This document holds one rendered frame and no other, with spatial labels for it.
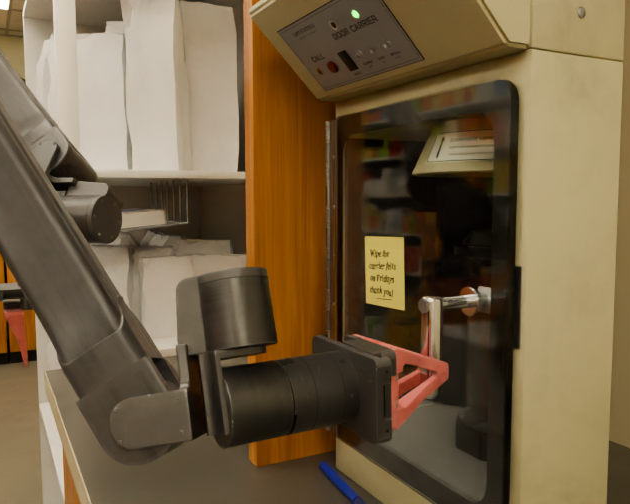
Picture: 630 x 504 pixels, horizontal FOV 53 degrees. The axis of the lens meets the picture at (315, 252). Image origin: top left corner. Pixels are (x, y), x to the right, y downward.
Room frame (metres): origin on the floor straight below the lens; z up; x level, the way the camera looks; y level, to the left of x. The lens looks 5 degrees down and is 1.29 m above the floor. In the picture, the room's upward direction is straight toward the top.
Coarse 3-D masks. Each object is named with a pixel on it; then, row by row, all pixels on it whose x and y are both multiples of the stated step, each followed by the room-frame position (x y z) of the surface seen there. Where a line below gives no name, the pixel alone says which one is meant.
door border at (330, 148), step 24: (336, 120) 0.77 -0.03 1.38; (336, 144) 0.77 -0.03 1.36; (336, 168) 0.77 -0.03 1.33; (336, 192) 0.77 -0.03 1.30; (336, 216) 0.77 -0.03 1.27; (336, 240) 0.77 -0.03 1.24; (336, 264) 0.77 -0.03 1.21; (336, 288) 0.77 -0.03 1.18; (336, 312) 0.77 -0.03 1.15; (336, 336) 0.77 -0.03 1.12; (336, 432) 0.77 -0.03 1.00
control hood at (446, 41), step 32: (288, 0) 0.67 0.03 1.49; (320, 0) 0.63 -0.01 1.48; (384, 0) 0.56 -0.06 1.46; (416, 0) 0.54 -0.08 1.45; (448, 0) 0.51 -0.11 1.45; (480, 0) 0.49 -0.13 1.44; (512, 0) 0.50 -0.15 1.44; (416, 32) 0.57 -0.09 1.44; (448, 32) 0.54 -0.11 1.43; (480, 32) 0.51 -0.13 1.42; (512, 32) 0.51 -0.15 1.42; (416, 64) 0.60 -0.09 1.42; (448, 64) 0.57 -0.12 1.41; (320, 96) 0.77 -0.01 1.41; (352, 96) 0.75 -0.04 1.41
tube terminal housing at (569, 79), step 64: (576, 0) 0.54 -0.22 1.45; (512, 64) 0.53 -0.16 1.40; (576, 64) 0.54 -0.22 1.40; (576, 128) 0.54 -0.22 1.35; (576, 192) 0.54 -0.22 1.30; (576, 256) 0.54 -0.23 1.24; (576, 320) 0.54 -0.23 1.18; (512, 384) 0.53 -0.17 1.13; (576, 384) 0.54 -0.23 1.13; (512, 448) 0.52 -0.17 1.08; (576, 448) 0.55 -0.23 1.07
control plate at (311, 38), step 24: (336, 0) 0.61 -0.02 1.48; (360, 0) 0.58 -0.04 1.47; (312, 24) 0.67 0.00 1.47; (360, 24) 0.61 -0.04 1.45; (384, 24) 0.59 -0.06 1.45; (312, 48) 0.70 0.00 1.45; (336, 48) 0.67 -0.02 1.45; (360, 48) 0.64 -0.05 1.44; (384, 48) 0.61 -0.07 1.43; (408, 48) 0.59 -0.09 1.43; (312, 72) 0.74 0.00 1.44; (336, 72) 0.70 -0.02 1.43; (360, 72) 0.67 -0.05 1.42; (384, 72) 0.64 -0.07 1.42
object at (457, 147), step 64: (384, 128) 0.68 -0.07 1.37; (448, 128) 0.59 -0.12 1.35; (512, 128) 0.52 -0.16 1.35; (384, 192) 0.68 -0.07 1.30; (448, 192) 0.58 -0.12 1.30; (512, 192) 0.52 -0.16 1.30; (448, 256) 0.58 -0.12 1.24; (512, 256) 0.52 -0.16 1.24; (384, 320) 0.68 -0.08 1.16; (448, 320) 0.58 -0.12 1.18; (512, 320) 0.52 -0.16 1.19; (448, 384) 0.58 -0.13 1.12; (384, 448) 0.68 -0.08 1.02; (448, 448) 0.58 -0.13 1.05
